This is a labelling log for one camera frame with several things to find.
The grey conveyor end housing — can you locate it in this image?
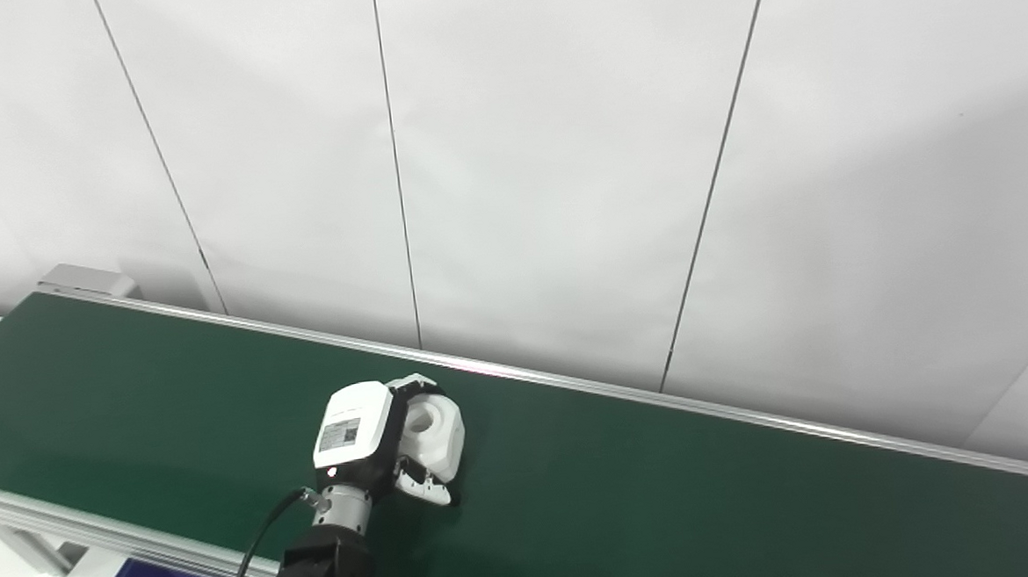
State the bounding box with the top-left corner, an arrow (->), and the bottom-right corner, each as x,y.
34,259 -> 142,307

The green conveyor belt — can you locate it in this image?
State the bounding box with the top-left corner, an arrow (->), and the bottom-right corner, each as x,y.
0,242 -> 1028,577
0,231 -> 1028,577

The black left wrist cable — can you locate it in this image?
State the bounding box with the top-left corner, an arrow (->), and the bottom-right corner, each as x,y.
216,485 -> 326,577

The aluminium conveyor leg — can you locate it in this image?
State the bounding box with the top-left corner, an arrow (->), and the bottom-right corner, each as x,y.
0,511 -> 92,577

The white hexagonal plastic part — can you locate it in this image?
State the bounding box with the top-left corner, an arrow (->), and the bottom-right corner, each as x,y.
393,392 -> 471,488

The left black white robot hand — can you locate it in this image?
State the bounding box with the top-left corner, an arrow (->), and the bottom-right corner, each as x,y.
308,371 -> 461,515

